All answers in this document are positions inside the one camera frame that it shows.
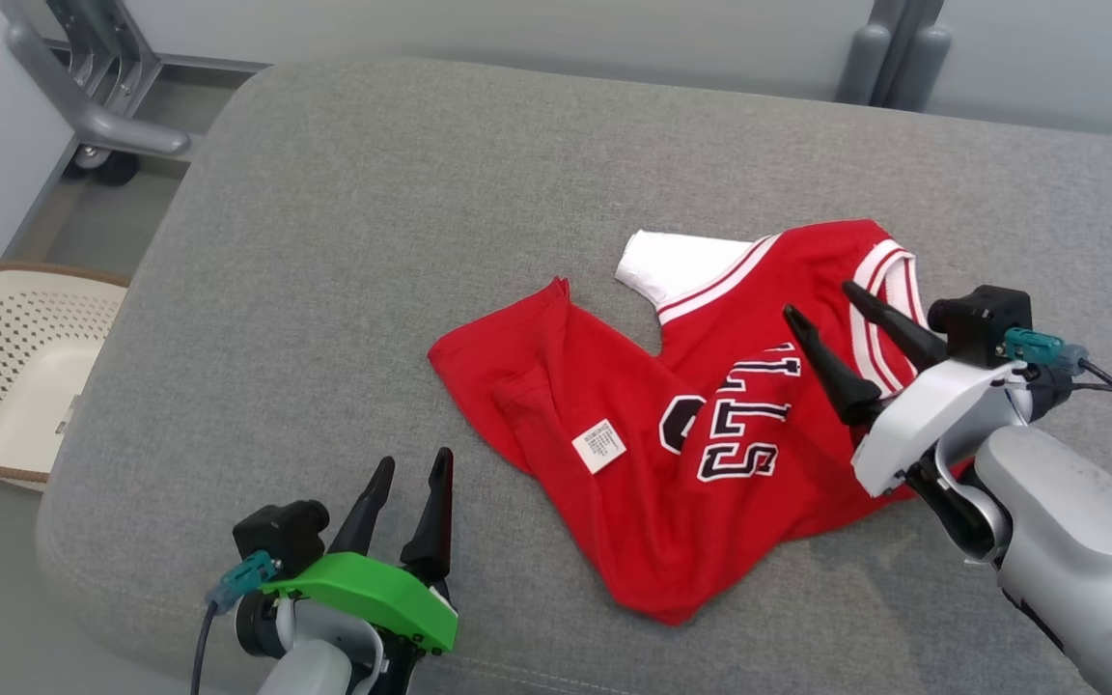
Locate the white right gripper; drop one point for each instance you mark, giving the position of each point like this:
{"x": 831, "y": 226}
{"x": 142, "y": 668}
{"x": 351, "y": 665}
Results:
{"x": 932, "y": 415}

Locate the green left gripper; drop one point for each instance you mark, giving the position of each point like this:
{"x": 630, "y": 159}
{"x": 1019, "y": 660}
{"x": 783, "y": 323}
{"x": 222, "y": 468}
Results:
{"x": 373, "y": 594}

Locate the red basketball jersey white trim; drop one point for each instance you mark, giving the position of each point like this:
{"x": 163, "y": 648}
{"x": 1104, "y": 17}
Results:
{"x": 691, "y": 454}

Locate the cream perforated laundry basket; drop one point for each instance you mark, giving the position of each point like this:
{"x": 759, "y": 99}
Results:
{"x": 15, "y": 376}

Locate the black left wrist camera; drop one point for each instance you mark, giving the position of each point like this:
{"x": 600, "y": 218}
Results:
{"x": 281, "y": 536}

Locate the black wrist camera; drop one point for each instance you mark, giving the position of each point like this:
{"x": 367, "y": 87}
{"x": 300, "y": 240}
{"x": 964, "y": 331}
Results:
{"x": 986, "y": 323}
{"x": 281, "y": 536}

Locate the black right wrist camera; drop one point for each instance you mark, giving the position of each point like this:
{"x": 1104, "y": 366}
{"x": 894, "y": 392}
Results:
{"x": 986, "y": 323}

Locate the grey partition post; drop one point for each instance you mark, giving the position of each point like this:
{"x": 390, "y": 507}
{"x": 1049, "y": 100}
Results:
{"x": 894, "y": 58}

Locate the grey wheeled metal frame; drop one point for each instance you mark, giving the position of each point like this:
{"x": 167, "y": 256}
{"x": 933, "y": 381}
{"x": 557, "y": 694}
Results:
{"x": 102, "y": 106}

